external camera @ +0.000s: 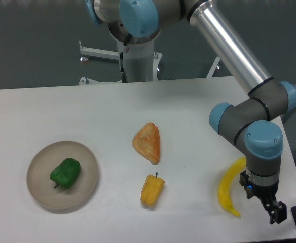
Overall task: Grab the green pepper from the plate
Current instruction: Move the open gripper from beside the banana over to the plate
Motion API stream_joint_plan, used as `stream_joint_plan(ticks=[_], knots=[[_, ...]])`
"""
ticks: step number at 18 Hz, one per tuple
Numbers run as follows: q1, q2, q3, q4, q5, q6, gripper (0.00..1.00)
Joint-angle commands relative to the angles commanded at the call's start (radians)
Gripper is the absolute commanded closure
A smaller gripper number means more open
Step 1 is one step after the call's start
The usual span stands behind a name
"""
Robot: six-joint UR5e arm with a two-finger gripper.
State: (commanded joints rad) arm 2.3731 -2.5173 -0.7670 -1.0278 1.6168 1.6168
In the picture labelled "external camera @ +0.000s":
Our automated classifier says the triangular toasted bread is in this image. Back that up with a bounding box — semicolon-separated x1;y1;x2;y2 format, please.
132;122;161;165

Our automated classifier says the beige round plate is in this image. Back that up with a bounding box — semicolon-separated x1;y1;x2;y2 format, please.
26;141;99;213

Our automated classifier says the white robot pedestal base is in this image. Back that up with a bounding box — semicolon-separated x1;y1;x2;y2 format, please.
77;20;222;85

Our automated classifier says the yellow bell pepper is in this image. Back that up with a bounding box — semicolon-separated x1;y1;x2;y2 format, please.
140;172;165;207

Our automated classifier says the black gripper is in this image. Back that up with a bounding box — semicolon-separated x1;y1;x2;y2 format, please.
239;170;287;224

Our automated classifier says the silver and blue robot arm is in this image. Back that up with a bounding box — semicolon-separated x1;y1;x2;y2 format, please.
85;1;296;224

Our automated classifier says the yellow banana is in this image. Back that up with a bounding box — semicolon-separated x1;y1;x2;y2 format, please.
217;157;246;218

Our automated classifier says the green bell pepper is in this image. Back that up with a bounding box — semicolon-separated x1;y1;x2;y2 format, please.
49;158;81;189

